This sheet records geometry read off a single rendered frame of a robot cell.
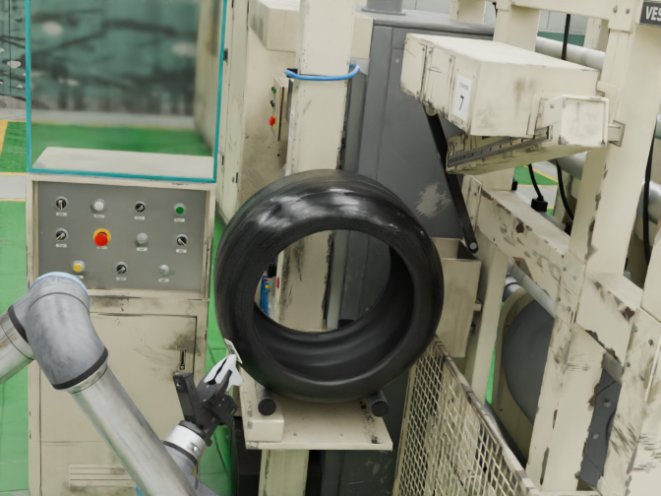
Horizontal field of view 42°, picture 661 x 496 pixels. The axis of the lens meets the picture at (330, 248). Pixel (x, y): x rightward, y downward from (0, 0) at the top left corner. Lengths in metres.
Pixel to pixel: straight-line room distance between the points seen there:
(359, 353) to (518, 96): 0.92
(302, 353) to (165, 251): 0.63
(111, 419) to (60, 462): 1.35
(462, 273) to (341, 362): 0.41
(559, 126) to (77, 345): 0.96
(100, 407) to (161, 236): 1.14
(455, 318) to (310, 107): 0.71
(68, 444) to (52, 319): 1.38
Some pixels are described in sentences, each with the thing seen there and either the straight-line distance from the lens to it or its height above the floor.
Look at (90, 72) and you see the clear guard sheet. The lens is 2.60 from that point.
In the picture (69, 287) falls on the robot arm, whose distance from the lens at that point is 1.72.
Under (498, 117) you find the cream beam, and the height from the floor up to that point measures 1.68.
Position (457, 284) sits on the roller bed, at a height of 1.13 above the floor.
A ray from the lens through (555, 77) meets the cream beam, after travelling 1.75.
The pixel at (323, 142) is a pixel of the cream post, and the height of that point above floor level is 1.48.
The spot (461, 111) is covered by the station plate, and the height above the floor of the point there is 1.67.
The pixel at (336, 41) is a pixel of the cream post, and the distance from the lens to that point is 2.25.
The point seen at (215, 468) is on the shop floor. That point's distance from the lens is 3.55.
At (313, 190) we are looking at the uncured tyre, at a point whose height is 1.43.
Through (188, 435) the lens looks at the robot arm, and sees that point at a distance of 1.95.
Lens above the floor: 1.92
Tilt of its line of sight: 18 degrees down
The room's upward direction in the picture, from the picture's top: 6 degrees clockwise
